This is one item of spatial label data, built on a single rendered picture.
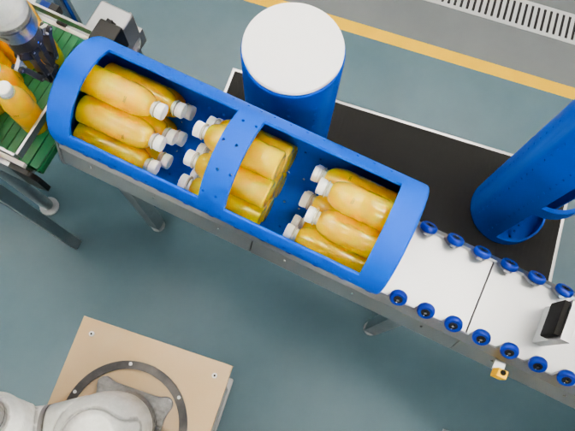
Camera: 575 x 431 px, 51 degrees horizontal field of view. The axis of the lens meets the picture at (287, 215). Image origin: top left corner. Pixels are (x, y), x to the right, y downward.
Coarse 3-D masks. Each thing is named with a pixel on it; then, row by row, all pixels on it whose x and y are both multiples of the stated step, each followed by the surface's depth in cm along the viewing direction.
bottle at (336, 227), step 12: (324, 216) 136; (336, 216) 135; (324, 228) 136; (336, 228) 134; (348, 228) 134; (360, 228) 135; (372, 228) 136; (336, 240) 136; (348, 240) 135; (360, 240) 134; (372, 240) 134; (360, 252) 135
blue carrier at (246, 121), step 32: (64, 64) 135; (128, 64) 155; (160, 64) 142; (64, 96) 135; (192, 96) 155; (224, 96) 139; (64, 128) 139; (192, 128) 160; (256, 128) 133; (288, 128) 136; (96, 160) 146; (224, 160) 131; (320, 160) 153; (352, 160) 134; (192, 192) 138; (224, 192) 133; (288, 192) 157; (416, 192) 132; (256, 224) 136; (384, 224) 128; (416, 224) 128; (320, 256) 134; (384, 256) 128
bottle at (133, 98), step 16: (96, 64) 141; (96, 80) 138; (112, 80) 138; (128, 80) 139; (96, 96) 140; (112, 96) 138; (128, 96) 137; (144, 96) 137; (128, 112) 139; (144, 112) 138
